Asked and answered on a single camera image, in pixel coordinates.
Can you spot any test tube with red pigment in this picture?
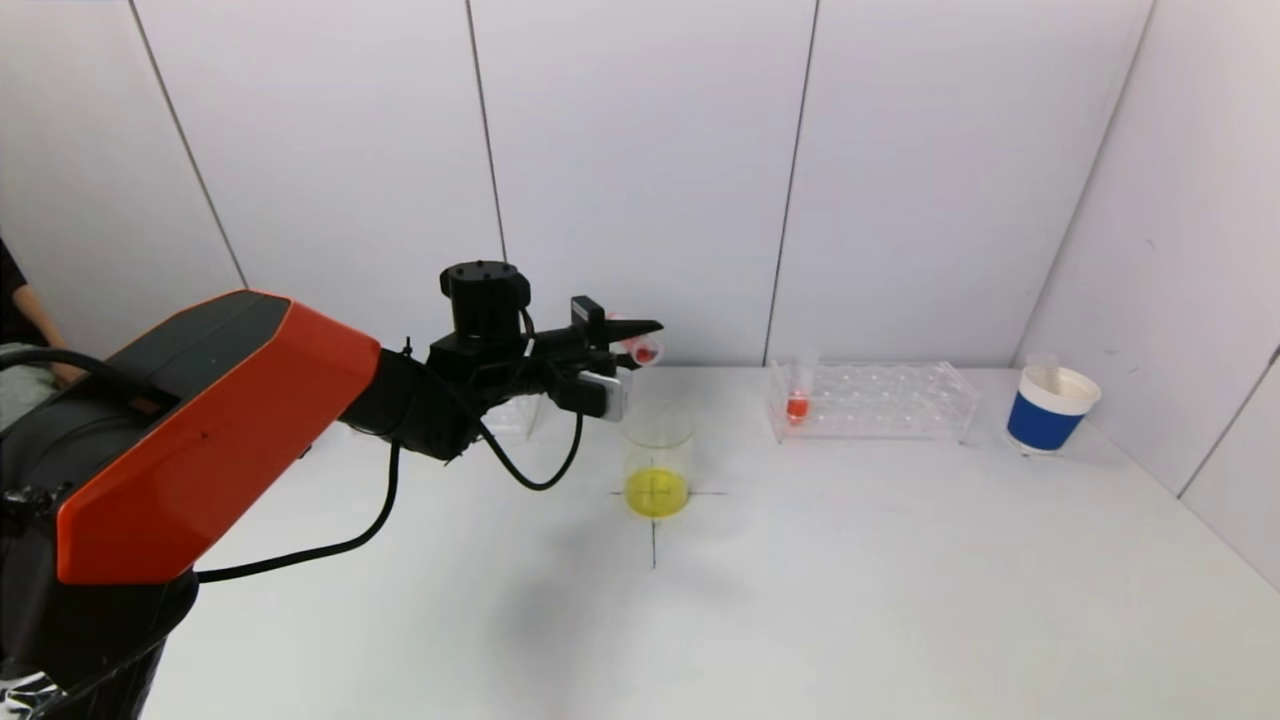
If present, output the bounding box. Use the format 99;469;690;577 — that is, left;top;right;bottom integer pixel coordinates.
610;316;665;368
785;347;821;426

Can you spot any person's bare forearm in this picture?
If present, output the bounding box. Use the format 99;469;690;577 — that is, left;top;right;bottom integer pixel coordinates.
10;283;71;371

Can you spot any clear acrylic test tube rack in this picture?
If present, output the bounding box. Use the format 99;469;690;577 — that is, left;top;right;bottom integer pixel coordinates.
765;360;981;444
483;392;547;441

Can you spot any clear glass beaker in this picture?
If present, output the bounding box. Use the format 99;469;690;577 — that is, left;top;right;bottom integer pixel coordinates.
621;403;696;521

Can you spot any seated person in grey trousers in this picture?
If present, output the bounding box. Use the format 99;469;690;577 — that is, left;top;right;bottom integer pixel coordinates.
0;240;73;431

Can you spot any clear plastic wrap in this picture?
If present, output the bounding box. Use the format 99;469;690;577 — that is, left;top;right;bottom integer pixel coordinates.
0;668;63;720

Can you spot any blue and white paper cup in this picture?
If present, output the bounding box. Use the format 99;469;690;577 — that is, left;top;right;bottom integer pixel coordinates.
1005;366;1104;457

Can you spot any thick black arm hose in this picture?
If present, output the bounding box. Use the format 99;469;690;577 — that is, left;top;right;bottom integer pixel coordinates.
0;345;163;416

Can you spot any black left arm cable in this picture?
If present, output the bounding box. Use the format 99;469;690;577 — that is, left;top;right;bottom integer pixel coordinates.
195;410;586;584

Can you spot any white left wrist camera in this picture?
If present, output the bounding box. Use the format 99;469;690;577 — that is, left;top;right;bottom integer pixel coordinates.
585;370;633;424

